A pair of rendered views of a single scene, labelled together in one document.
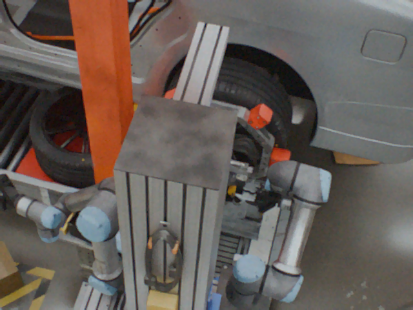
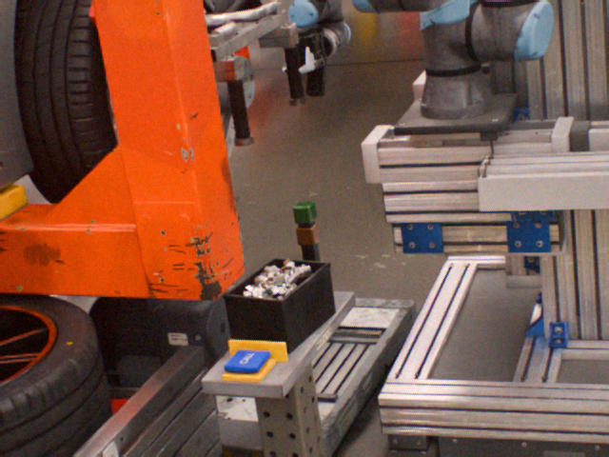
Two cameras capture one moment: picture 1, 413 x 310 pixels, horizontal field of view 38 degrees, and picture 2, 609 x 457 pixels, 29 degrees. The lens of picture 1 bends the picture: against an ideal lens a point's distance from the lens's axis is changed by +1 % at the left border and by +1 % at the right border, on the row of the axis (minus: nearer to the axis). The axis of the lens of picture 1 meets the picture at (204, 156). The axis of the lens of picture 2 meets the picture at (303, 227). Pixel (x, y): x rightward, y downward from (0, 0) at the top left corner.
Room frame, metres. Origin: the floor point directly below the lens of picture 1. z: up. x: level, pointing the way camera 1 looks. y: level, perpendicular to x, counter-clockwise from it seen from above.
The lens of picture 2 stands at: (1.03, 2.67, 1.45)
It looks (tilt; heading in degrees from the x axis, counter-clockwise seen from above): 20 degrees down; 283
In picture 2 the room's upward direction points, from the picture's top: 8 degrees counter-clockwise
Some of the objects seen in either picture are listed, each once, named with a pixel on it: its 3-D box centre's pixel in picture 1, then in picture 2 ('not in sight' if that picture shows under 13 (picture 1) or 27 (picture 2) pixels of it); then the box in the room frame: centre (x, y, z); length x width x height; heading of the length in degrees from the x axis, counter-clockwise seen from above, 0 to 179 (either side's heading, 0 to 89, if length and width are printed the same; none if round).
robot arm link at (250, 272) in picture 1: (250, 273); not in sight; (1.14, -0.22, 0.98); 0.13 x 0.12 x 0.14; 75
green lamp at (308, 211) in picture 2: not in sight; (304, 212); (1.54, 0.35, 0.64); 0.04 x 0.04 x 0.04; 79
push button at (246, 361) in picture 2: not in sight; (247, 363); (1.62, 0.71, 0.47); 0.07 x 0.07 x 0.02; 79
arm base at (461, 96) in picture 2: not in sight; (455, 87); (1.21, 0.28, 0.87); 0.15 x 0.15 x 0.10
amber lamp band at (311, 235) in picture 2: not in sight; (307, 234); (1.54, 0.35, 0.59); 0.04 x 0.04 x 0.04; 79
